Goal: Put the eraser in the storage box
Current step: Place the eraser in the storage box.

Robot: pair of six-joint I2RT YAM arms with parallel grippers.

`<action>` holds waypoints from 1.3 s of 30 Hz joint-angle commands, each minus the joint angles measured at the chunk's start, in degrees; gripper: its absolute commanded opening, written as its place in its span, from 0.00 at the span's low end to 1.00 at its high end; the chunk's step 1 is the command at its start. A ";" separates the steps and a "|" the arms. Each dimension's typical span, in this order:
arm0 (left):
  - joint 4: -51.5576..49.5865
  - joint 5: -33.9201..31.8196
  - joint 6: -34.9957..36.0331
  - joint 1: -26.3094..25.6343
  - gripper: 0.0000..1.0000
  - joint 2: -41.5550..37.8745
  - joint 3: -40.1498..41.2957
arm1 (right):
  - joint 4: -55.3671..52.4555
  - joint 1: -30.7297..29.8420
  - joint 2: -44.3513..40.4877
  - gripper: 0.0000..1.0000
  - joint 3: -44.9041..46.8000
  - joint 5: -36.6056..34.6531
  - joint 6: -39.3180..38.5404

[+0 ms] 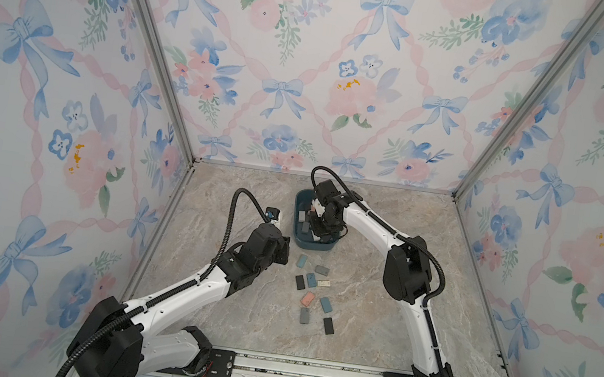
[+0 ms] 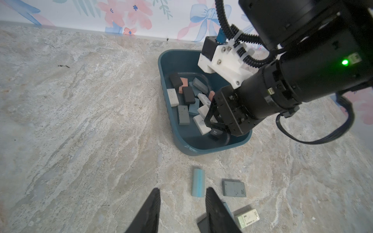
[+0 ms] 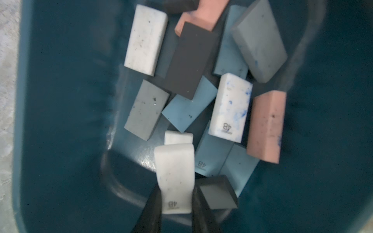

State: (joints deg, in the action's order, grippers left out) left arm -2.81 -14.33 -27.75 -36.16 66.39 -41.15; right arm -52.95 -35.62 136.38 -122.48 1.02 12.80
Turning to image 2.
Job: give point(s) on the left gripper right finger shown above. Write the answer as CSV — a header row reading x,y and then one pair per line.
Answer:
x,y
218,218

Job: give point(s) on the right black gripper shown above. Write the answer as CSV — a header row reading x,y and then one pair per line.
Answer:
x,y
227,114

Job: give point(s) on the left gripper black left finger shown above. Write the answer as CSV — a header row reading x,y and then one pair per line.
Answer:
x,y
147,219

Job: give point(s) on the pink eraser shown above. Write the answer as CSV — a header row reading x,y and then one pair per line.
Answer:
x,y
211,95
184,84

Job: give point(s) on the black eraser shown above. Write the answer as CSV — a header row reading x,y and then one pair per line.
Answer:
x,y
176,80
203,225
188,94
216,134

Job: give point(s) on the white eraser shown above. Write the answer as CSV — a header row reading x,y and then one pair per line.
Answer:
x,y
200,123
204,99
173,98
203,111

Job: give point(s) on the teal eraser top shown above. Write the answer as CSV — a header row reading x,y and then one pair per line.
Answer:
x,y
198,183

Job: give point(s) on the blue eraser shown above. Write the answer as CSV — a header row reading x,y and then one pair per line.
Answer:
x,y
193,108
195,90
229,211

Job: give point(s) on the grey eraser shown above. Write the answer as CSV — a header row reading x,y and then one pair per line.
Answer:
x,y
233,188
200,85
183,115

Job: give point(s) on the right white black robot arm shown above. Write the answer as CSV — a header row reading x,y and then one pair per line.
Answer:
x,y
303,51

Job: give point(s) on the cream eraser centre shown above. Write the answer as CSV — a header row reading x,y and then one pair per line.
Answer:
x,y
246,219

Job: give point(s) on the grey eraser top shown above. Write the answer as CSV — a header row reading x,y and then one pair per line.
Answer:
x,y
233,188

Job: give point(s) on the dark teal storage box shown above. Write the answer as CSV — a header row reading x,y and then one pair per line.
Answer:
x,y
188,138

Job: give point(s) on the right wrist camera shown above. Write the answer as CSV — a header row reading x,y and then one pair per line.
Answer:
x,y
223,60

